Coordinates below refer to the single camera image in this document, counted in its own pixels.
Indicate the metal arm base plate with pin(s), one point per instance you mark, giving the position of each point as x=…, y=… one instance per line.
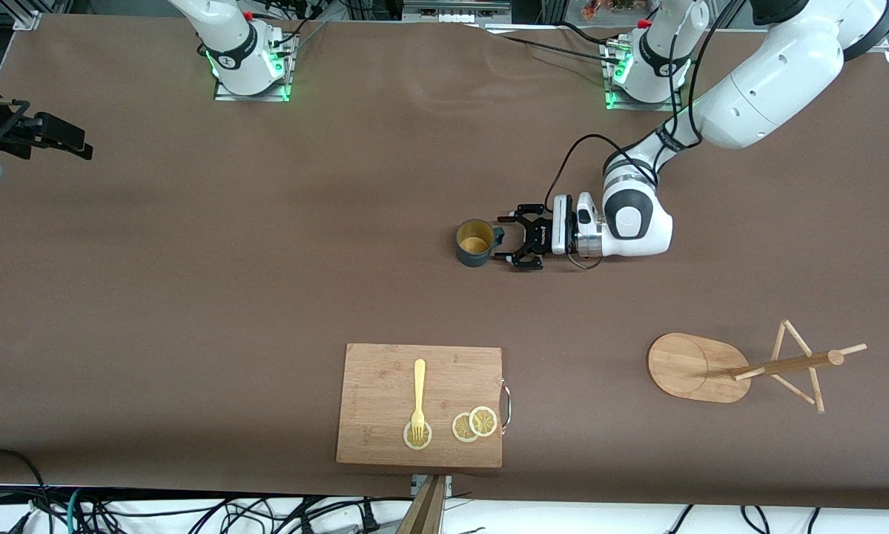
x=290, y=74
x=613, y=100

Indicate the large table cover sheet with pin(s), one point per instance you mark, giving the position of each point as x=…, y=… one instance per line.
x=266, y=222

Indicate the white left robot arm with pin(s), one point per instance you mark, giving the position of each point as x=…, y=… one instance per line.
x=770, y=89

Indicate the teal mug yellow inside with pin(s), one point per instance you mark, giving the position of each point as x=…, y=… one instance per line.
x=474, y=256

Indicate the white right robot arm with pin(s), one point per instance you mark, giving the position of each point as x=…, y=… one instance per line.
x=225, y=37

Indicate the wooden cup rack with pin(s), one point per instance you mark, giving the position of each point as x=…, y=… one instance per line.
x=685, y=367

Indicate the black power plug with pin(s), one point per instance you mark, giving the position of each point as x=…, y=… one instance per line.
x=370, y=518

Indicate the metal bracket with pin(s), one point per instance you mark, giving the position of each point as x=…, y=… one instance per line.
x=448, y=483

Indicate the aluminium frame profile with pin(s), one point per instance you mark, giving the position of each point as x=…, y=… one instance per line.
x=27, y=18

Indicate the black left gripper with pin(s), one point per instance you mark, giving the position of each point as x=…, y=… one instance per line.
x=538, y=239

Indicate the lemon slice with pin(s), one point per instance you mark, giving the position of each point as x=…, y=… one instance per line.
x=428, y=436
x=461, y=429
x=483, y=421

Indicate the wooden post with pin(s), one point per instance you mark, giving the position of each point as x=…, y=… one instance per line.
x=423, y=515

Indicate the yellow plastic fork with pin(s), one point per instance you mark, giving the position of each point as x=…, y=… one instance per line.
x=419, y=386

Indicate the orange plastic item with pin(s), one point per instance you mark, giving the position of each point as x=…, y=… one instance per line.
x=592, y=9

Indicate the grey power strip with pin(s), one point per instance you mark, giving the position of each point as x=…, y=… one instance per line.
x=455, y=13

